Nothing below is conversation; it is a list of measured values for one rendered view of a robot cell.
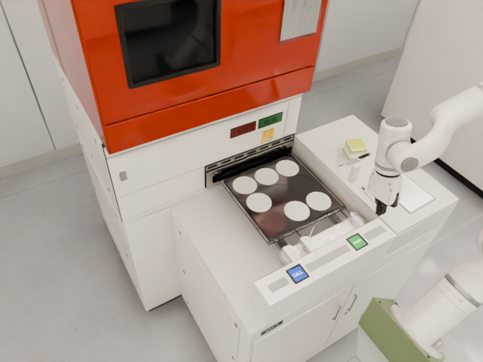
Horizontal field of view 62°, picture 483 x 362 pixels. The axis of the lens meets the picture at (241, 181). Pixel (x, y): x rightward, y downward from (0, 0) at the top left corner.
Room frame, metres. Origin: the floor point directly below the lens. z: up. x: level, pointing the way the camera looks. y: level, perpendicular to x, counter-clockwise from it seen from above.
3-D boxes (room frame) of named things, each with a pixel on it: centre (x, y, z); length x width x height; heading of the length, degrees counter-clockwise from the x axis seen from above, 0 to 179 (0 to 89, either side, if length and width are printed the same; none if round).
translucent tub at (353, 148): (1.30, -0.47, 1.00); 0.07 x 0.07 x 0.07; 13
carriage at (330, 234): (0.91, -0.33, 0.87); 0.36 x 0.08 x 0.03; 124
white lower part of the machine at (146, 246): (1.48, 0.31, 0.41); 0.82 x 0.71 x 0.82; 124
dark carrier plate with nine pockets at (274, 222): (1.12, -0.16, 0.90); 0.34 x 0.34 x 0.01; 34
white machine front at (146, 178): (1.20, 0.12, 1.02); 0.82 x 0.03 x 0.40; 124
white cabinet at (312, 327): (1.08, -0.29, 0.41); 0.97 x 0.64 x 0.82; 124
